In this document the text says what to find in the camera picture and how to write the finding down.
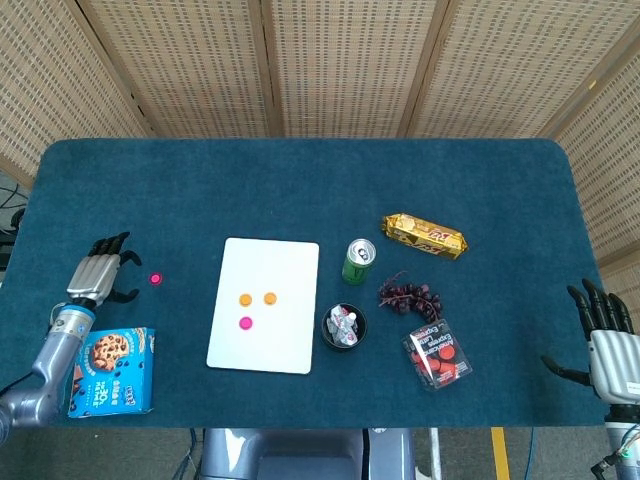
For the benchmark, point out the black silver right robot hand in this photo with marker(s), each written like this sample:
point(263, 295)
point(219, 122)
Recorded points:
point(612, 362)

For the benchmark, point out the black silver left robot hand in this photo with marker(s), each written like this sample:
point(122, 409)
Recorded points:
point(92, 275)

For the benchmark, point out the pink disc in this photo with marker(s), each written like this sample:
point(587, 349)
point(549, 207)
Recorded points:
point(156, 279)
point(245, 323)

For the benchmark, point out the orange disc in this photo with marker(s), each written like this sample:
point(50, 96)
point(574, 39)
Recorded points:
point(245, 299)
point(270, 298)

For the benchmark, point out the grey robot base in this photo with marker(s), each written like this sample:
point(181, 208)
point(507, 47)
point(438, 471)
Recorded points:
point(300, 455)

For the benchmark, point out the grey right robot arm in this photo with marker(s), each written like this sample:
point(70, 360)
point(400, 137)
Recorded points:
point(622, 440)

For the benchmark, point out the blue cookie box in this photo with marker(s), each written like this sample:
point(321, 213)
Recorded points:
point(117, 375)

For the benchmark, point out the yellow floor tape strip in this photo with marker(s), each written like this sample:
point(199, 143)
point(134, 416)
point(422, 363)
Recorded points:
point(500, 455)

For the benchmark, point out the clear coffee capsule box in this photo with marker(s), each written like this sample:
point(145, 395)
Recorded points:
point(440, 355)

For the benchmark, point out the white magnetic board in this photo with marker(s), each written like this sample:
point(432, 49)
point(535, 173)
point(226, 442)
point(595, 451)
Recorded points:
point(280, 265)

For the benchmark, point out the white table leg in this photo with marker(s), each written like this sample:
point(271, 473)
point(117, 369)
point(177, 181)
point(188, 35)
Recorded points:
point(435, 455)

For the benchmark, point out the dark red grape bunch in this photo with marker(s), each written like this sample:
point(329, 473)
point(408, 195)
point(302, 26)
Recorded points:
point(412, 297)

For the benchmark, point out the blue table cloth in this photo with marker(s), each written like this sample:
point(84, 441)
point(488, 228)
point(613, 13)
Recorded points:
point(300, 190)

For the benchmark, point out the gold biscuit packet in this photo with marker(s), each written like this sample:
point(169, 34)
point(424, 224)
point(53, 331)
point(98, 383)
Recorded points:
point(425, 237)

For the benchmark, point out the black mesh pen cup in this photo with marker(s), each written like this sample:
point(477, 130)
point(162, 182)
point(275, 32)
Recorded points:
point(326, 332)

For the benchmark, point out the silver jelly drink pouch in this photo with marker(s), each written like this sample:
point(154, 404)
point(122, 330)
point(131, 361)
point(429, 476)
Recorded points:
point(342, 325)

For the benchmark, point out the green energy drink can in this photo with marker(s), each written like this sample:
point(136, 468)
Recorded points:
point(357, 267)

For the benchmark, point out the woven bamboo folding screen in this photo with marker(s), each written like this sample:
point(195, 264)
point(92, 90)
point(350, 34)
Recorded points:
point(345, 65)

